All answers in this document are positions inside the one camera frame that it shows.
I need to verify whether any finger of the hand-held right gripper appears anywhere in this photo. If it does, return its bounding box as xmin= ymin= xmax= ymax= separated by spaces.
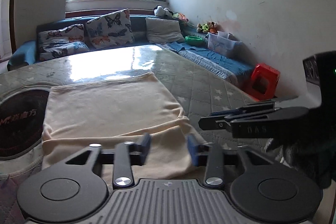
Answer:
xmin=198 ymin=113 xmax=238 ymax=132
xmin=209 ymin=101 xmax=279 ymax=117

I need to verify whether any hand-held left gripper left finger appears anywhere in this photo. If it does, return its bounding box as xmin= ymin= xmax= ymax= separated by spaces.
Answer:
xmin=63 ymin=132 xmax=152 ymax=189

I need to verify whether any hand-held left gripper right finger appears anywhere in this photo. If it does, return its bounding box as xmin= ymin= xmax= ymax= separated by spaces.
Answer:
xmin=187 ymin=133 xmax=279 ymax=189

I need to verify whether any cream sweatshirt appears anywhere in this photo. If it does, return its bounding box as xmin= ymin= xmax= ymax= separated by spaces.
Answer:
xmin=41 ymin=72 xmax=199 ymax=180

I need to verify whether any red plastic stool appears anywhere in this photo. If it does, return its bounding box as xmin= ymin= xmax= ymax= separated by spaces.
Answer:
xmin=247 ymin=63 xmax=280 ymax=102

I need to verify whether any blue knitted sofa blanket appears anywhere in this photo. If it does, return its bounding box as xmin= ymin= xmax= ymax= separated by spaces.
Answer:
xmin=155 ymin=42 xmax=255 ymax=83

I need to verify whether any clear plastic storage box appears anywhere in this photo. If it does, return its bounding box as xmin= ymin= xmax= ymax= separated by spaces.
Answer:
xmin=207 ymin=31 xmax=243 ymax=59

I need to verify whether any green plastic bowl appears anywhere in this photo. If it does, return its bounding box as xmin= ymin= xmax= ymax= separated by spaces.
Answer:
xmin=185 ymin=35 xmax=204 ymax=46

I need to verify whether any group of small plush toys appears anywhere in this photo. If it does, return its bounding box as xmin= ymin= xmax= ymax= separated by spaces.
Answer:
xmin=197 ymin=21 xmax=218 ymax=34

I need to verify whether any plain grey cushion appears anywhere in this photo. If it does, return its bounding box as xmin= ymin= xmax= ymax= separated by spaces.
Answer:
xmin=145 ymin=17 xmax=185 ymax=43

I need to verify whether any pink green plush toy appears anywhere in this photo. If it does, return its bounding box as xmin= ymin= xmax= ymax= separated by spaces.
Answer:
xmin=172 ymin=13 xmax=189 ymax=23

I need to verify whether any white black plush dog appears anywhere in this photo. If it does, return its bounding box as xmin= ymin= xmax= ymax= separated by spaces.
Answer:
xmin=154 ymin=5 xmax=172 ymax=18

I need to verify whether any butterfly print cushion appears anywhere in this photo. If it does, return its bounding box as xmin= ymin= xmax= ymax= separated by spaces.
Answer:
xmin=38 ymin=24 xmax=85 ymax=43
xmin=86 ymin=9 xmax=135 ymax=49
xmin=39 ymin=40 xmax=90 ymax=61

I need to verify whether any round black induction cooktop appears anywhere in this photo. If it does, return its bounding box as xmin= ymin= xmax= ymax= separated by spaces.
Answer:
xmin=0 ymin=82 xmax=53 ymax=178

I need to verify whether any blue sofa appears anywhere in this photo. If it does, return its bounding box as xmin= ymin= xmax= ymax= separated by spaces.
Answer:
xmin=7 ymin=14 xmax=256 ymax=88

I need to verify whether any dark wooden door frame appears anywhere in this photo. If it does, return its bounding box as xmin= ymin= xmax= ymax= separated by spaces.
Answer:
xmin=9 ymin=0 xmax=25 ymax=56

